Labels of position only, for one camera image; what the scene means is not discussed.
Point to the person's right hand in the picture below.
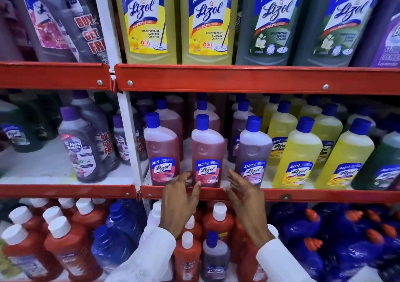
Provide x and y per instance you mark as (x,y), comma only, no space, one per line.
(250,210)

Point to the person's left hand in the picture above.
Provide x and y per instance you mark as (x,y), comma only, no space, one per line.
(176,206)

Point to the person's right thumb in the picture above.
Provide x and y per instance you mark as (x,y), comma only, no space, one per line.
(230,195)

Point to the person's left thumb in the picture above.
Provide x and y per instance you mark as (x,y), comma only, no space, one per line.
(196,192)

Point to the pink floor cleaner bottle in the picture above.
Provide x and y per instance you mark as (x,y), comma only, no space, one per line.
(207,147)

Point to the person's left forearm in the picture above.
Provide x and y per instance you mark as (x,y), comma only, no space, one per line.
(150,256)

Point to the person's right forearm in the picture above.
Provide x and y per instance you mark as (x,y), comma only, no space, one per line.
(281,264)

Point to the group of red white-capped bottles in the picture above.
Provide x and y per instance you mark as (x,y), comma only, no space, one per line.
(218,225)
(68,247)

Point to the white bottle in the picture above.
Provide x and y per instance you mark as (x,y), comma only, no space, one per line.
(155,213)

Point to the purple cleaner bottle blue cap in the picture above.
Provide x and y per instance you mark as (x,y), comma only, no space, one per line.
(240,99)
(239,131)
(253,153)

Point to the row of pink cleaner bottles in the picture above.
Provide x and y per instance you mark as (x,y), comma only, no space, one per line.
(162,147)

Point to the small purple bottle blue cap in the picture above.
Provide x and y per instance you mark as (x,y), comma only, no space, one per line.
(215,256)

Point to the grey cleaner bottle purple cap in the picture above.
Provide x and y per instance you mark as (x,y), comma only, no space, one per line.
(121,144)
(140,141)
(81,153)

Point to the row of yellow cleaner bottles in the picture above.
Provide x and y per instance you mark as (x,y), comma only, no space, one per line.
(298,153)

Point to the grey bottle red promo tag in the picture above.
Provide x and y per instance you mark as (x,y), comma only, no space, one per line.
(100,134)

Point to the group of blue orange-capped bottles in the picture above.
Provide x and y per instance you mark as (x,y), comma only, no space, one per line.
(337,238)

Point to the dark green bottle blue label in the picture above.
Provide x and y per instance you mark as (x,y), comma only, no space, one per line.
(17,131)
(40,116)

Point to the large yellow cleaner bottle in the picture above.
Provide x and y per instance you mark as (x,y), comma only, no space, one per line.
(145,19)
(209,19)

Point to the large green cleaner bottle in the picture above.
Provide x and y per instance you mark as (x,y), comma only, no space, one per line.
(272,19)
(340,22)

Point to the large grey bottle promo tag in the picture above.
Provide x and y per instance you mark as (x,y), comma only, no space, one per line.
(84,25)

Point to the large purple cleaner bottle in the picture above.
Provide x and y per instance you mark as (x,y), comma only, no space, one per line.
(384,41)

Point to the large grey cleaner bottle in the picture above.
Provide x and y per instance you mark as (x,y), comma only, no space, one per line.
(34,19)

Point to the red shelf rail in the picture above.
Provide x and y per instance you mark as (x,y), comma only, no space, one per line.
(250,79)
(312,195)
(53,76)
(62,191)

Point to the white shelf upright post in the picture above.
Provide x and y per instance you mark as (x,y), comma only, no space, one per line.
(109,34)

